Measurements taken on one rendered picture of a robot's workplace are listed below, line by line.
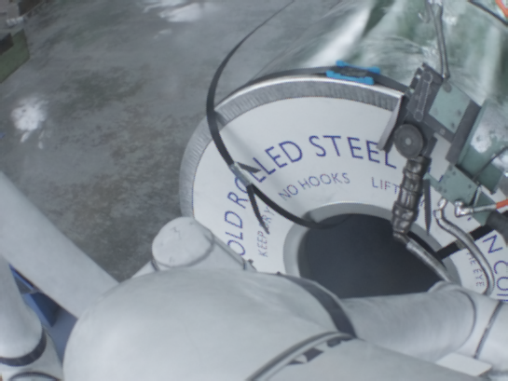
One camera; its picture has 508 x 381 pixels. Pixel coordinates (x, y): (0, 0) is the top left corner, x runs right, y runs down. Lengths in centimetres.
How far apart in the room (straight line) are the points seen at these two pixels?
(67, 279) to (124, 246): 241
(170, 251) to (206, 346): 79
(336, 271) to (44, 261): 127
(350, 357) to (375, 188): 122
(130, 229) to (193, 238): 228
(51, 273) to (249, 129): 84
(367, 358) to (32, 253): 58
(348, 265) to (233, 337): 173
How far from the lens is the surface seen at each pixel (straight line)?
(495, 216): 109
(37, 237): 73
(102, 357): 22
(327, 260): 186
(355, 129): 133
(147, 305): 23
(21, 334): 102
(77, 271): 77
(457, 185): 106
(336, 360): 19
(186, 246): 97
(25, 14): 128
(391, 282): 197
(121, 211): 338
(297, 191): 153
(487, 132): 102
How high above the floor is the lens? 201
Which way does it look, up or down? 38 degrees down
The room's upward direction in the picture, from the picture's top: 15 degrees counter-clockwise
